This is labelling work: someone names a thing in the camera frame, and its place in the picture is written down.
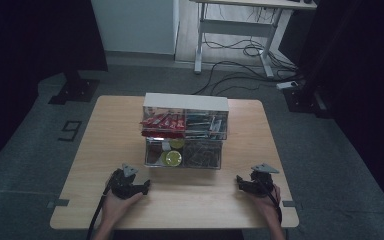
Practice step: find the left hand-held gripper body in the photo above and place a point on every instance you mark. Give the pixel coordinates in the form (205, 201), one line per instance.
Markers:
(121, 186)

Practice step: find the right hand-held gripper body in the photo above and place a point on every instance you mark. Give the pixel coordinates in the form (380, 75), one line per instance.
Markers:
(261, 181)

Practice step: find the person's left hand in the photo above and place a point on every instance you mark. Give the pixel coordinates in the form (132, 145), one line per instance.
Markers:
(116, 206)

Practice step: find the person's right hand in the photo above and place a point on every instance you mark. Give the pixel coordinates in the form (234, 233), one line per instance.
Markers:
(266, 208)

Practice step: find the grey tape strip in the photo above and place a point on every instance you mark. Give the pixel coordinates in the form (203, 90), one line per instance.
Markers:
(291, 204)
(58, 203)

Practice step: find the clear plastic drawer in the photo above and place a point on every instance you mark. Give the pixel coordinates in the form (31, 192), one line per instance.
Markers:
(183, 165)

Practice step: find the small white packet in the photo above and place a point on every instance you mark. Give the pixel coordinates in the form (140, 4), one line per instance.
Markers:
(166, 145)

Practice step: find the pile of dark brown packets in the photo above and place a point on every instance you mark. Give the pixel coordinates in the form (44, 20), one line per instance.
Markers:
(202, 154)

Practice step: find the small yellow-green round container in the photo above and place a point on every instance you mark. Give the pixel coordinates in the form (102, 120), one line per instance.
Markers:
(177, 143)

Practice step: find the pile of red snack packets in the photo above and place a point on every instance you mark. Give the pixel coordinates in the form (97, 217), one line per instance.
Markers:
(163, 123)

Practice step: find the pile of dark silver packets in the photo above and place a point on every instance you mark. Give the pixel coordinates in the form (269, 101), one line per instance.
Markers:
(201, 125)

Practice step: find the black tape floor mark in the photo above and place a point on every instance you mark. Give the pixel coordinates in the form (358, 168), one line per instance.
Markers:
(70, 130)

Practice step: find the black stand base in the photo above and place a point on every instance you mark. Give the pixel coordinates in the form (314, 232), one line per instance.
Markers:
(303, 100)
(76, 91)

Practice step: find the clear white-topped drawer organizer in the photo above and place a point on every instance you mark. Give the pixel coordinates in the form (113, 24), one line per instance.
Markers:
(186, 101)

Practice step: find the white power strip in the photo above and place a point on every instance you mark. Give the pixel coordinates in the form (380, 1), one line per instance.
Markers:
(286, 85)

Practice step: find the black curtain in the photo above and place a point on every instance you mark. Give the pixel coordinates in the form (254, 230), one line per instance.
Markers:
(30, 50)
(363, 66)

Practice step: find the white cabinet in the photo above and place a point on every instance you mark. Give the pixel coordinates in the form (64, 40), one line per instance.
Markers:
(133, 26)

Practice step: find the white desk frame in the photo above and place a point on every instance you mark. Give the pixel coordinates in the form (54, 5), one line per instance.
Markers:
(233, 26)

